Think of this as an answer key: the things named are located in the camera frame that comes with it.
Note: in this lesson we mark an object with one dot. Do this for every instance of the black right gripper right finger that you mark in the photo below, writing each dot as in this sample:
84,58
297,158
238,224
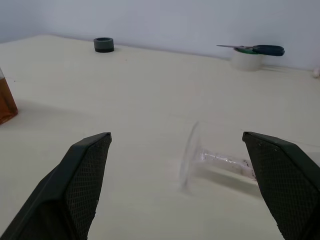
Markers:
287,187

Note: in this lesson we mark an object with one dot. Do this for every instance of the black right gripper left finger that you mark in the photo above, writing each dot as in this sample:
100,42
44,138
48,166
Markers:
75,187

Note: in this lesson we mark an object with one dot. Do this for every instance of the wine glass with brown liquid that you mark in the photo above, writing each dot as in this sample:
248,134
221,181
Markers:
220,160

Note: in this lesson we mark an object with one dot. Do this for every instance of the clear plastic bottle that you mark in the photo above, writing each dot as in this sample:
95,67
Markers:
6,100

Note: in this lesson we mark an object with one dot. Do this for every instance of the white tape roll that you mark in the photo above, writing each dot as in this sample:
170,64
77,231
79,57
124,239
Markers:
246,62

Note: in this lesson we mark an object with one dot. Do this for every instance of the dark grey tape roll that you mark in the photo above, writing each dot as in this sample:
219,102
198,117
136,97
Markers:
103,47

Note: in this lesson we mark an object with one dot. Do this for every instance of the small green object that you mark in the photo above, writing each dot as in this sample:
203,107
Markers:
243,51

